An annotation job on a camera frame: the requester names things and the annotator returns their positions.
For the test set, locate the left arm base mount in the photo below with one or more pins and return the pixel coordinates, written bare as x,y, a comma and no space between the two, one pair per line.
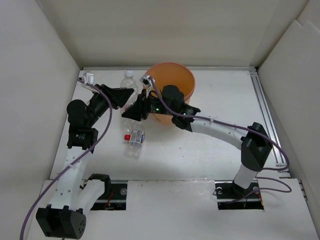
114,197

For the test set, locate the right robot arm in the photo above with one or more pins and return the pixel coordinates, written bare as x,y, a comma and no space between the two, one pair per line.
252,141

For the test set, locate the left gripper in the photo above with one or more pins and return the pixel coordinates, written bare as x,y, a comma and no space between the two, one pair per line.
118,96

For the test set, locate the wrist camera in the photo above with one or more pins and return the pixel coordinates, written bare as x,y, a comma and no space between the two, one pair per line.
146,81
87,79

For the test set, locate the orange plastic bin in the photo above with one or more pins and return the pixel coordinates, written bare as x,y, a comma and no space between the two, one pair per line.
170,73

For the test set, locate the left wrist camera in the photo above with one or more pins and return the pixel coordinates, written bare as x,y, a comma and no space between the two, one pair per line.
87,79

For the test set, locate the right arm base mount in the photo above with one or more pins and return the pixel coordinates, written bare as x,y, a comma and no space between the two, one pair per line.
232,197

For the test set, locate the clear bottle red label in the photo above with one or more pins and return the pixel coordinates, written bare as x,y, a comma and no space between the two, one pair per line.
128,83

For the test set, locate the clear bottle blue white label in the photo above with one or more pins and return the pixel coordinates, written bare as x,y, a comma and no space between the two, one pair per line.
135,140

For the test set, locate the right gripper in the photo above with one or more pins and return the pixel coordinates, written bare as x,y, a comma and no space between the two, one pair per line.
140,107

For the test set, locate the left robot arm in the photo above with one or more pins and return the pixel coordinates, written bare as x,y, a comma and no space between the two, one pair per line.
65,214

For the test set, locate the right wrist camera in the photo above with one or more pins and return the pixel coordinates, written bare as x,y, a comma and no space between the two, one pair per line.
146,81

